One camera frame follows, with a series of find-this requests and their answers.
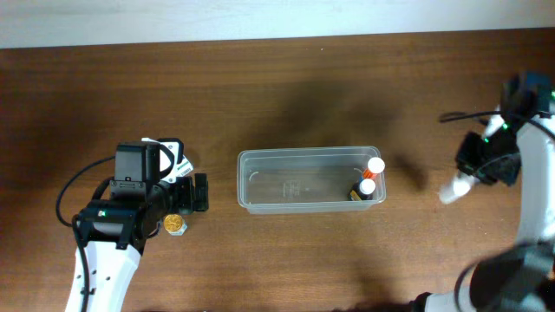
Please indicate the gold lid balm jar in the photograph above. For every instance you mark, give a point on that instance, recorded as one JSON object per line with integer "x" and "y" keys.
{"x": 174, "y": 224}

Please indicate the clear plastic container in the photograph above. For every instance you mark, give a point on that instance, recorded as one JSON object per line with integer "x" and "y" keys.
{"x": 305, "y": 180}

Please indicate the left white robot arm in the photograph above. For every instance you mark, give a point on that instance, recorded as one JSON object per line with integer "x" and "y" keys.
{"x": 110, "y": 239}

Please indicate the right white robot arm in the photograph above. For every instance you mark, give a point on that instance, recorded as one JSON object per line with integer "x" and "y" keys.
{"x": 517, "y": 144}

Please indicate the white spray bottle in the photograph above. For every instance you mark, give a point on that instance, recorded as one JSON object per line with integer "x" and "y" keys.
{"x": 457, "y": 187}

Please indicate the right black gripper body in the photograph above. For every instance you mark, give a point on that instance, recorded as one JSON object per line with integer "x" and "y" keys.
{"x": 470, "y": 156}

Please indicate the dark bottle white cap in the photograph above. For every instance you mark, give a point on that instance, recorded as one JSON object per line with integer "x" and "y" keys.
{"x": 362, "y": 190}

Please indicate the orange tube white cap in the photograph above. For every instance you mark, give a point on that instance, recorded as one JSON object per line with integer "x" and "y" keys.
{"x": 374, "y": 168}

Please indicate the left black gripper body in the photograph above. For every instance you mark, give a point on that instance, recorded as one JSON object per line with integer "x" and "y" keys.
{"x": 199, "y": 191}

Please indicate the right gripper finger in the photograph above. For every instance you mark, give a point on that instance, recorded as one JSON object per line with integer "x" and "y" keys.
{"x": 470, "y": 148}
{"x": 465, "y": 167}

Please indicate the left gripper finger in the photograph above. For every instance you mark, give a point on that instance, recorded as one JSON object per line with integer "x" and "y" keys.
{"x": 200, "y": 205}
{"x": 201, "y": 185}

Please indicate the white Panadol box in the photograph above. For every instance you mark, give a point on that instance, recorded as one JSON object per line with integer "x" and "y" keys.
{"x": 183, "y": 168}

